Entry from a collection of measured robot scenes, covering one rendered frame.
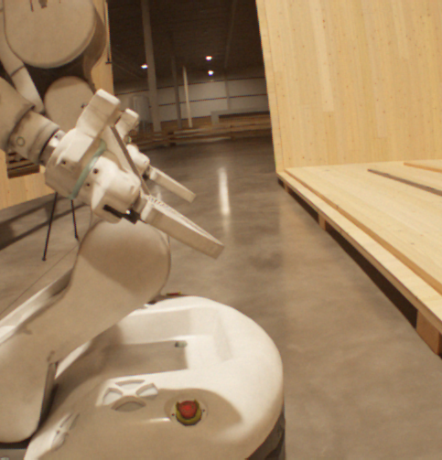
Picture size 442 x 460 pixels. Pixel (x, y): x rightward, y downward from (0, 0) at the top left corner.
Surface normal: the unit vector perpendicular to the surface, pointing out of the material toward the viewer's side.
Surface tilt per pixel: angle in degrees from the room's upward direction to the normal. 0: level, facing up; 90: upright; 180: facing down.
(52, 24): 90
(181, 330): 73
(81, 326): 93
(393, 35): 90
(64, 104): 90
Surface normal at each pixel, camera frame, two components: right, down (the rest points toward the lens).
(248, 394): 0.54, -0.63
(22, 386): 0.13, 0.25
